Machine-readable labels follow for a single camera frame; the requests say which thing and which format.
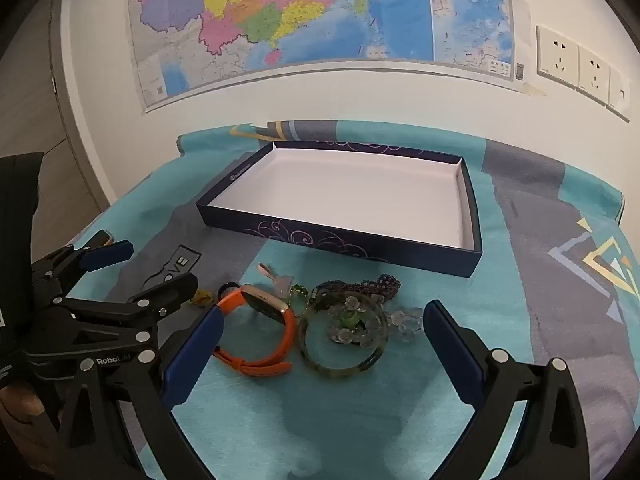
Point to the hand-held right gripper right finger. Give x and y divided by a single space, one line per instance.
452 355

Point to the white wall socket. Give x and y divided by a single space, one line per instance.
594 76
557 57

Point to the person's left hand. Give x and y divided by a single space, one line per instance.
25 405

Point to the teal and grey printed blanket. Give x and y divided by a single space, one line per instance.
325 410

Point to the mottled green bangle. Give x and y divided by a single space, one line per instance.
340 367

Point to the colourful wall map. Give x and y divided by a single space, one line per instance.
300 10

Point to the white wall switch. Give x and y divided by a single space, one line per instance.
619 95

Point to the orange smart watch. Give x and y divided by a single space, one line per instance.
289 332

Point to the green flower charm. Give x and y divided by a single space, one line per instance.
202 297

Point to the dark blue shallow box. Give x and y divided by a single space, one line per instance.
350 195

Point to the pink pendant charm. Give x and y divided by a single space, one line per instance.
267 271

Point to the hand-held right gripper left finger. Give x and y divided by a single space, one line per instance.
192 355

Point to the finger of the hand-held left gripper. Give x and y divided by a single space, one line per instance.
107 254
170 290

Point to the grey wooden door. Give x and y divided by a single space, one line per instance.
30 110

